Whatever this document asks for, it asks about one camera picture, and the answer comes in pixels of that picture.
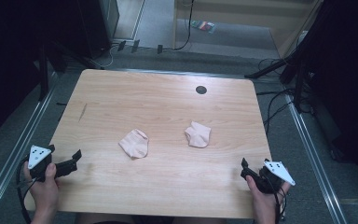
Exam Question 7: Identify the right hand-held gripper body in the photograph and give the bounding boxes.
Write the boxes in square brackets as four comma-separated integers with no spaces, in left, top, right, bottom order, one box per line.
[255,159,296,195]

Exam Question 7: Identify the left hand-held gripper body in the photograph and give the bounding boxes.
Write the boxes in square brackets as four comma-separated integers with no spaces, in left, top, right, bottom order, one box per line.
[27,144,57,183]

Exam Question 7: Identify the pink sock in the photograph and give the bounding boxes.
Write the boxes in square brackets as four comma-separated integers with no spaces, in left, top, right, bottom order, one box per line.
[184,120,213,148]
[118,128,150,160]

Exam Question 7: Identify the person's left hand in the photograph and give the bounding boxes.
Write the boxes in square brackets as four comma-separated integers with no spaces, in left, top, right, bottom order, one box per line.
[23,163,61,217]

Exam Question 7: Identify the person's right hand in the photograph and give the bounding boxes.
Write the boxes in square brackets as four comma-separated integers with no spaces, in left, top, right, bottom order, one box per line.
[245,175,292,219]

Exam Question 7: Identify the black tripod stand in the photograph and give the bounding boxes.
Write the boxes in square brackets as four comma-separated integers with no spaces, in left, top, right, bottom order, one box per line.
[37,39,104,102]

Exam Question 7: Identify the black metal stand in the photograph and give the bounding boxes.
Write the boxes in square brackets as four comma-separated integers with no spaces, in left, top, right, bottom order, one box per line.
[244,43,313,114]

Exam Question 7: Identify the dark curtain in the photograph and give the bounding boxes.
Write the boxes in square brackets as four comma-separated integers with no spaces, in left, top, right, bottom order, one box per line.
[304,0,358,190]
[0,0,82,147]

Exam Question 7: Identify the black cabinet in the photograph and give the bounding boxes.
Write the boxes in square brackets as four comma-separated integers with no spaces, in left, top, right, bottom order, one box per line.
[76,0,120,60]

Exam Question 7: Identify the colourful packet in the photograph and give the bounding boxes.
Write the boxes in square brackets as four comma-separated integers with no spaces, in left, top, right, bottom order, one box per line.
[190,20,217,35]

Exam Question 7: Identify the beige wooden panel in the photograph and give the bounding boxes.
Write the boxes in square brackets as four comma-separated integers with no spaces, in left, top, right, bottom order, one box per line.
[172,0,324,59]

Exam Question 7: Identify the metal floor rail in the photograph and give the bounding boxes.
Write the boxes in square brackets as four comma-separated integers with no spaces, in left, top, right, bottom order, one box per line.
[0,70,61,224]
[283,92,349,224]

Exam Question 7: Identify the right hand-held gripper cable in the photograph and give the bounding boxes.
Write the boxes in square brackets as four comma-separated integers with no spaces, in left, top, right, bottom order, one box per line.
[268,175,289,224]

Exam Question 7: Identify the hand-held gripper cable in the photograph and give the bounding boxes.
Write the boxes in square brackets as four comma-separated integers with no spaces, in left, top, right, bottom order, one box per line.
[268,175,289,224]
[16,155,38,224]

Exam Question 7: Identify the left hand-held gripper cable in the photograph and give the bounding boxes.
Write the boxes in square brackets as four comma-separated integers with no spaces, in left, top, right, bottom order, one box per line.
[16,155,38,224]

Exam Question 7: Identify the black floor cables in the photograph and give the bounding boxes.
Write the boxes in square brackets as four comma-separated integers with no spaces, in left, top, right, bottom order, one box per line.
[255,57,296,135]

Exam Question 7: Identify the white cable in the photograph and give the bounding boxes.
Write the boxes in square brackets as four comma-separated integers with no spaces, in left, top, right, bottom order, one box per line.
[91,44,119,70]

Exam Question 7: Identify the hanging black cable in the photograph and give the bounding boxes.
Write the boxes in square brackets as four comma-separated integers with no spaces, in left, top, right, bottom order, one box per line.
[162,0,196,51]

